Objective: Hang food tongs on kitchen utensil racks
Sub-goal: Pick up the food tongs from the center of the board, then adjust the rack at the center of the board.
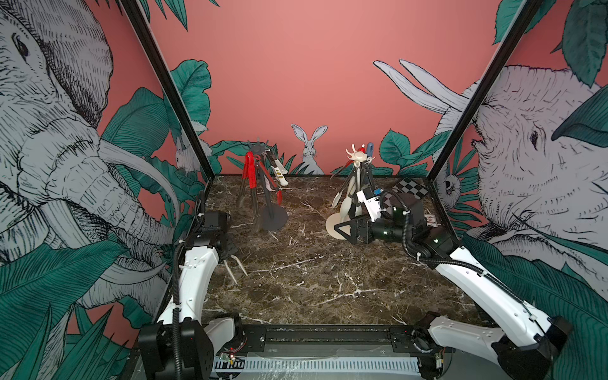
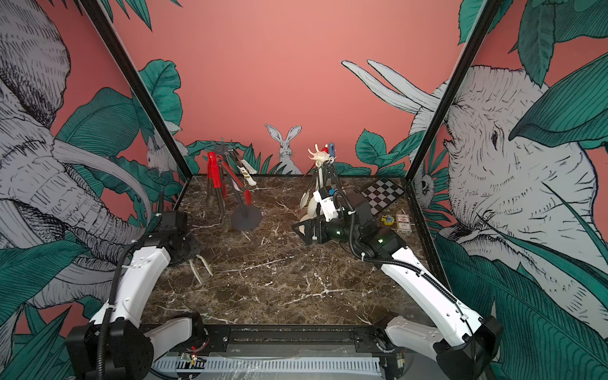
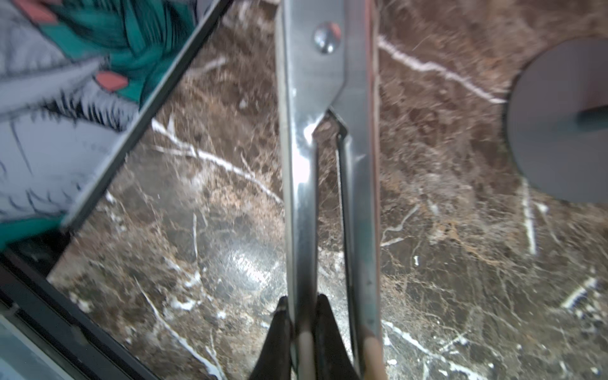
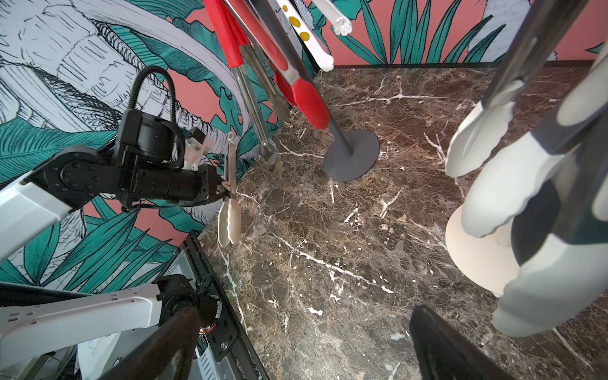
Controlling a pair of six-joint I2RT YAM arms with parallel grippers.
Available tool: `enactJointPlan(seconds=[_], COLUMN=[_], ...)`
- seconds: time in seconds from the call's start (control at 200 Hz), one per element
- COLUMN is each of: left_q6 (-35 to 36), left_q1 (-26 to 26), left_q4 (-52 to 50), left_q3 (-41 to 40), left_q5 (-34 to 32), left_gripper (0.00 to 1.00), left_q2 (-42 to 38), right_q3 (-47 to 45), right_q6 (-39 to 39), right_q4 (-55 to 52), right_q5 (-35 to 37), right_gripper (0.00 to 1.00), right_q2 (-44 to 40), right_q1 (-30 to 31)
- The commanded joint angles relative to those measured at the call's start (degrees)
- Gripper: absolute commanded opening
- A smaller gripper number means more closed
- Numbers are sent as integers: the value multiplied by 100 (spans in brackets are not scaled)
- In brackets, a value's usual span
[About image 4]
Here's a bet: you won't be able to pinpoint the grey utensil rack stand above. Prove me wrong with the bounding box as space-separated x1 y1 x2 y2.
248 1 380 182

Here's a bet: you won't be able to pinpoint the black front rail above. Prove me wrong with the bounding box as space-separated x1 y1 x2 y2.
180 234 269 379

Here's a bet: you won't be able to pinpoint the red steel tongs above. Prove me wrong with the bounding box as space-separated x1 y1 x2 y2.
225 0 330 130

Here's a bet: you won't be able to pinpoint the white spotted tongs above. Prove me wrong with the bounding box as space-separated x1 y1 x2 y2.
277 0 334 72

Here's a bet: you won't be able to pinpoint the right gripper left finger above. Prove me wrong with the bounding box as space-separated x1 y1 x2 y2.
101 307 200 379

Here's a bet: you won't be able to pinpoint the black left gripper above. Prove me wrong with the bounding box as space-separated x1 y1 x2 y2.
192 164 226 206

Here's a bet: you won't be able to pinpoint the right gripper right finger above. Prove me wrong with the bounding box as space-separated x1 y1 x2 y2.
408 305 512 380

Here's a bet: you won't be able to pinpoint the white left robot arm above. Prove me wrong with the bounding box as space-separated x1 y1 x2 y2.
1 107 214 288

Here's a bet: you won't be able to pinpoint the cream utensil rack stand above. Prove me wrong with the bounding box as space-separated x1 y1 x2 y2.
445 207 519 298

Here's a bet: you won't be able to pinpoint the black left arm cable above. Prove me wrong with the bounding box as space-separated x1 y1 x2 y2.
97 65 177 153

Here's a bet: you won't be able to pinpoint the cream steel tongs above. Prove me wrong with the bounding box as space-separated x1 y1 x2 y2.
446 1 607 238

